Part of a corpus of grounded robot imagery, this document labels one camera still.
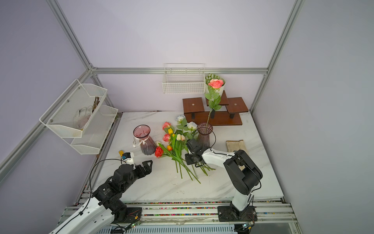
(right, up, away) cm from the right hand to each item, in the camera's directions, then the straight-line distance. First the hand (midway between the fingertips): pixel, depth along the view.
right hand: (190, 160), depth 94 cm
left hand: (-25, 0, -13) cm, 28 cm away
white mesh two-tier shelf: (-62, +14, -3) cm, 64 cm away
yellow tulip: (-15, +19, +9) cm, 25 cm away
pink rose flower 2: (-19, +23, +14) cm, 33 cm away
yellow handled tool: (-47, +4, +2) cm, 47 cm away
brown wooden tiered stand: (+30, +31, +18) cm, 47 cm away
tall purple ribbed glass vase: (+8, +20, -12) cm, 25 cm away
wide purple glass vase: (-27, +10, -6) cm, 29 cm away
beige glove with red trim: (+32, +9, +8) cm, 34 cm away
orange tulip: (-14, +7, +2) cm, 16 cm away
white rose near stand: (-9, +28, +17) cm, 34 cm away
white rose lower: (+1, +22, +11) cm, 25 cm away
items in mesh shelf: (-60, +28, -15) cm, 68 cm away
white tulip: (-8, +15, +4) cm, 17 cm away
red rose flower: (-21, +6, -1) cm, 22 cm away
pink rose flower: (-17, +14, +7) cm, 24 cm away
